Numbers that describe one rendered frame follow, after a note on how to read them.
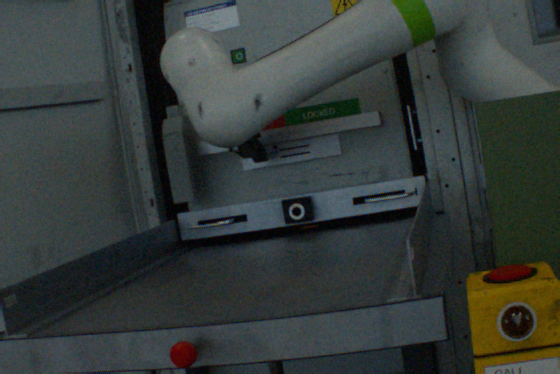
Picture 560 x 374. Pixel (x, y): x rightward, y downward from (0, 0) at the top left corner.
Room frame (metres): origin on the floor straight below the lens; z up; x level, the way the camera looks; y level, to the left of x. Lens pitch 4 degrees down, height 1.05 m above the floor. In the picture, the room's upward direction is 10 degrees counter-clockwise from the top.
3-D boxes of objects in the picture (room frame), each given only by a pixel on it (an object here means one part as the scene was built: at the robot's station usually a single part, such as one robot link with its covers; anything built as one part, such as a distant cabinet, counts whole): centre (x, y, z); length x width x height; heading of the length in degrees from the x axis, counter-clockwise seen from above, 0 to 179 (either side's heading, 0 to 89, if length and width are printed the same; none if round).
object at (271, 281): (1.22, 0.05, 0.82); 0.68 x 0.62 x 0.06; 166
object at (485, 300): (0.61, -0.19, 0.85); 0.08 x 0.08 x 0.10; 76
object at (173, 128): (1.57, 0.18, 1.04); 0.08 x 0.05 x 0.17; 166
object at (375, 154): (1.59, -0.04, 1.15); 0.48 x 0.01 x 0.48; 76
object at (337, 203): (1.60, -0.04, 0.89); 0.54 x 0.05 x 0.06; 76
